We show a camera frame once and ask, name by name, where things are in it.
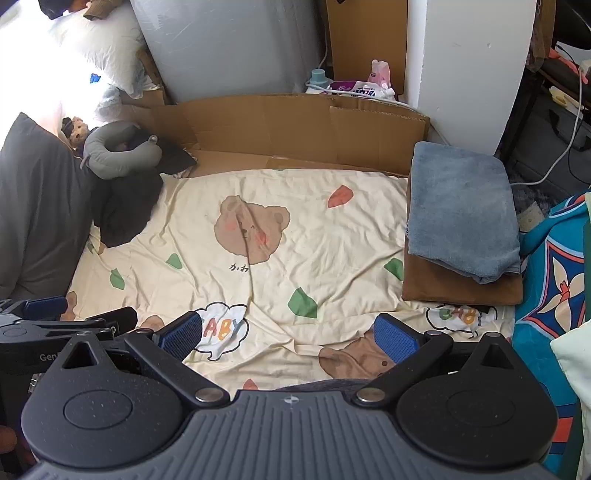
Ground purple white wipes pack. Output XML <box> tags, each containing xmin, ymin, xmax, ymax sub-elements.
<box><xmin>324</xmin><ymin>80</ymin><xmax>399</xmax><ymax>101</ymax></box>

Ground light blue denim pants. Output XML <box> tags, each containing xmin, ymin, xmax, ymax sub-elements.
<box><xmin>405</xmin><ymin>141</ymin><xmax>523</xmax><ymax>285</ymax></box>

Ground pink packet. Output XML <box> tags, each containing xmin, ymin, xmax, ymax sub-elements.
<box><xmin>366</xmin><ymin>58</ymin><xmax>394</xmax><ymax>91</ymax></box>

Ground white pillow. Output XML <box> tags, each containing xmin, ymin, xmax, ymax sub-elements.
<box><xmin>0</xmin><ymin>0</ymin><xmax>160</xmax><ymax>101</ymax></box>

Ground brown cardboard sheet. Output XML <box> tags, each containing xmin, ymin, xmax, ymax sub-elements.
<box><xmin>121</xmin><ymin>92</ymin><xmax>433</xmax><ymax>180</ymax></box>

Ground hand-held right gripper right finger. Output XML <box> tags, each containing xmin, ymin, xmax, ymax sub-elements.
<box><xmin>355</xmin><ymin>313</ymin><xmax>528</xmax><ymax>408</ymax></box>

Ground black garment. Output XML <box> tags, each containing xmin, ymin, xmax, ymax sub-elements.
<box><xmin>91</xmin><ymin>141</ymin><xmax>200</xmax><ymax>248</ymax></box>

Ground grey neck pillow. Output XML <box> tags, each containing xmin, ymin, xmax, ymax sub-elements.
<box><xmin>80</xmin><ymin>120</ymin><xmax>163</xmax><ymax>181</ymax></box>

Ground small plush toy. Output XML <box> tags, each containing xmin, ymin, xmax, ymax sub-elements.
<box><xmin>61</xmin><ymin>116</ymin><xmax>92</xmax><ymax>149</ymax></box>

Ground grey upright panel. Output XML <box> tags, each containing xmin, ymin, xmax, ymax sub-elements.
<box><xmin>128</xmin><ymin>0</ymin><xmax>334</xmax><ymax>106</ymax></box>

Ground white cable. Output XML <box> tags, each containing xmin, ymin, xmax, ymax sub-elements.
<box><xmin>509</xmin><ymin>69</ymin><xmax>591</xmax><ymax>186</ymax></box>

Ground light blue bottle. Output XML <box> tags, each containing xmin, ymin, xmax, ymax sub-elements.
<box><xmin>307</xmin><ymin>68</ymin><xmax>330</xmax><ymax>94</ymax></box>

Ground upright cardboard box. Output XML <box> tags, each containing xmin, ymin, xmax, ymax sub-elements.
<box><xmin>324</xmin><ymin>0</ymin><xmax>410</xmax><ymax>85</ymax></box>

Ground cream bear print bed sheet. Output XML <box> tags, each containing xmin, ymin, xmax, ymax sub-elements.
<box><xmin>65</xmin><ymin>168</ymin><xmax>519</xmax><ymax>394</ymax></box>

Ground teal printed cloth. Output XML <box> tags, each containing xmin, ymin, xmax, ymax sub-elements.
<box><xmin>512</xmin><ymin>193</ymin><xmax>591</xmax><ymax>480</ymax></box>

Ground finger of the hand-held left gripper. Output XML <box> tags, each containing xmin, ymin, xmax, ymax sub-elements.
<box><xmin>9</xmin><ymin>296</ymin><xmax>69</xmax><ymax>322</ymax></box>
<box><xmin>84</xmin><ymin>306</ymin><xmax>139</xmax><ymax>337</ymax></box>

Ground brown folded garment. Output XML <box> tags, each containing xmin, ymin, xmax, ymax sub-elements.
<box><xmin>401</xmin><ymin>248</ymin><xmax>525</xmax><ymax>306</ymax></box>

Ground dark grey bag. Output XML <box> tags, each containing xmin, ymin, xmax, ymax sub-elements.
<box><xmin>505</xmin><ymin>105</ymin><xmax>591</xmax><ymax>197</ymax></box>

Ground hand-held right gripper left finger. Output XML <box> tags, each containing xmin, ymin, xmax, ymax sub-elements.
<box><xmin>62</xmin><ymin>311</ymin><xmax>232</xmax><ymax>409</ymax></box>

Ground dark patterned folded garment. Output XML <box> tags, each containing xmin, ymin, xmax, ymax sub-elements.
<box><xmin>442</xmin><ymin>302</ymin><xmax>491</xmax><ymax>315</ymax></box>

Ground dark grey pillow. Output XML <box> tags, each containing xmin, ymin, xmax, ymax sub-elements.
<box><xmin>0</xmin><ymin>112</ymin><xmax>101</xmax><ymax>302</ymax></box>

